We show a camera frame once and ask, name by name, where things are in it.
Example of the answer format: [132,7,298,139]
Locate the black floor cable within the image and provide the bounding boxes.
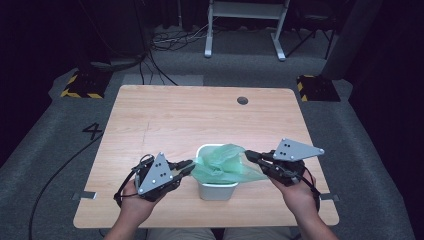
[28,132,105,240]

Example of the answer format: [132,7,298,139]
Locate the person's left hand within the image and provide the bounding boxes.
[119,179,168,228]

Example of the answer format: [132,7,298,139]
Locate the white metal desk frame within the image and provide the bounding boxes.
[203,0,292,62]

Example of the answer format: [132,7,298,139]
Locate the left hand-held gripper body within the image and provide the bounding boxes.
[133,152,183,203]

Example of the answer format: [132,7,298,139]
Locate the green plastic bag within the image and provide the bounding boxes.
[190,143,268,185]

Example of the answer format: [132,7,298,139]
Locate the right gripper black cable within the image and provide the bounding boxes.
[299,165,323,212]

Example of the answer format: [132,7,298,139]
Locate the grey tape strip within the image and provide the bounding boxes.
[319,193,341,203]
[71,191,98,201]

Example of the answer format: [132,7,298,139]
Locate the black yellow striped floor plate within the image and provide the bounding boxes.
[60,69,114,100]
[296,74,342,103]

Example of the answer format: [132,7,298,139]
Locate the bundle of floor cables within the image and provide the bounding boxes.
[133,16,214,87]

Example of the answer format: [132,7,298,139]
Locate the grey column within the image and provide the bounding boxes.
[320,0,384,81]

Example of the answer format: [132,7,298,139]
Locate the person's right hand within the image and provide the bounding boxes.
[269,171,318,222]

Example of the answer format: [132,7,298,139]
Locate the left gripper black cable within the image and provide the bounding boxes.
[113,154,156,208]

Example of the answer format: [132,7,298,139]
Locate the white plastic bin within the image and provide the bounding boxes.
[195,143,240,202]

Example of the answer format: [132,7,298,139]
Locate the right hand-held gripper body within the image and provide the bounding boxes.
[259,137,326,187]

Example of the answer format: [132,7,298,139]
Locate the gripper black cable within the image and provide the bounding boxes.
[113,154,156,208]
[299,165,323,212]

